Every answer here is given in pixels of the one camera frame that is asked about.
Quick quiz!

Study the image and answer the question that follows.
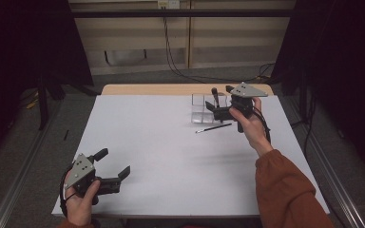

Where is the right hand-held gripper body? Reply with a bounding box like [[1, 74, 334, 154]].
[[211, 81, 269, 134]]

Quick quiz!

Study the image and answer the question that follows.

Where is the thin black brush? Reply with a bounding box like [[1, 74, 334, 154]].
[[194, 123, 233, 134]]

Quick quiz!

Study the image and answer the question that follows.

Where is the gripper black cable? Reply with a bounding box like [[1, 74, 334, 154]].
[[59, 164, 77, 219], [251, 105, 272, 144]]

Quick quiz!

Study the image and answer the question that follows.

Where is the person's right hand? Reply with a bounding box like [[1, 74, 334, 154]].
[[228, 96, 275, 158]]

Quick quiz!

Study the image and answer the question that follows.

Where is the yellow floor cable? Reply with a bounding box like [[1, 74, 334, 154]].
[[25, 90, 40, 110]]

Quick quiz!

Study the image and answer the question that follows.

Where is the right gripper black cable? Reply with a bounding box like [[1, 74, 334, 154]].
[[251, 105, 272, 144]]

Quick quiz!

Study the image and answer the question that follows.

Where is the black wall cable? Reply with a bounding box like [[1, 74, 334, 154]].
[[162, 6, 276, 84]]

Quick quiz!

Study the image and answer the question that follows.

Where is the white table mat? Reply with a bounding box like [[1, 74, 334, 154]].
[[51, 94, 331, 219]]

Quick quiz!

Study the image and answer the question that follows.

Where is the person's left hand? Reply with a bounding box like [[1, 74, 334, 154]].
[[63, 170, 102, 228]]

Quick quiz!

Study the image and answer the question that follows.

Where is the black metal stand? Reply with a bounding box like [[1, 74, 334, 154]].
[[37, 74, 50, 131]]

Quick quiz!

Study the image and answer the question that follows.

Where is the white wall outlet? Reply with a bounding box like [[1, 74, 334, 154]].
[[157, 0, 182, 10]]

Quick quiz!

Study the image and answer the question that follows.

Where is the clear acrylic organizer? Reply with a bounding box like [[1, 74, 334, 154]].
[[190, 92, 229, 124]]

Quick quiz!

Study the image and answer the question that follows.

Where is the black floor cable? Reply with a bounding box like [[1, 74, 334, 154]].
[[302, 93, 317, 158]]

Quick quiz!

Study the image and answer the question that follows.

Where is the aluminium floor rail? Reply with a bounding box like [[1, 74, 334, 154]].
[[0, 103, 63, 228], [283, 96, 365, 228]]

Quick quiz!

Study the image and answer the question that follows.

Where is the black curtain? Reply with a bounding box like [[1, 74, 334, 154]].
[[0, 0, 95, 174], [270, 0, 365, 183]]

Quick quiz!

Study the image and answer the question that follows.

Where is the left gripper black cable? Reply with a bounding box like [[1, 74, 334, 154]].
[[59, 164, 77, 219]]

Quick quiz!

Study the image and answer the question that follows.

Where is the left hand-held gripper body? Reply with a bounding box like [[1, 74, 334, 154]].
[[64, 153, 123, 198]]

